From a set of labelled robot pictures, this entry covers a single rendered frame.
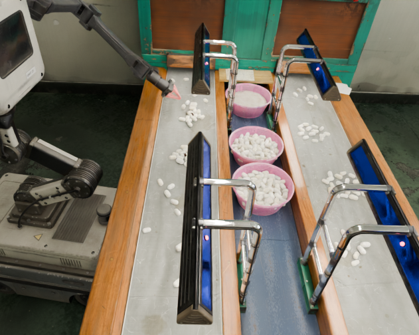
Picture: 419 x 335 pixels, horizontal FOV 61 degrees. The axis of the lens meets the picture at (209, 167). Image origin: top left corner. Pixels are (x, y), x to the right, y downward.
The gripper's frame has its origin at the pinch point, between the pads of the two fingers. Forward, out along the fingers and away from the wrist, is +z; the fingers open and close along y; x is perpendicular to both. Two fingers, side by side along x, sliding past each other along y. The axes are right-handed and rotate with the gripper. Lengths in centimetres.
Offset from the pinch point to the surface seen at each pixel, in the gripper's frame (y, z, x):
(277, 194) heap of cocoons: -60, 41, -23
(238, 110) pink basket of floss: 6.2, 31.0, -13.6
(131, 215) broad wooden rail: -76, -5, 13
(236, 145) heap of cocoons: -27.9, 28.2, -12.5
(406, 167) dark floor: 49, 189, -51
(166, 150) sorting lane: -33.8, 2.6, 9.1
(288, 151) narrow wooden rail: -33, 46, -30
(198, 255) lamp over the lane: -116, -8, -29
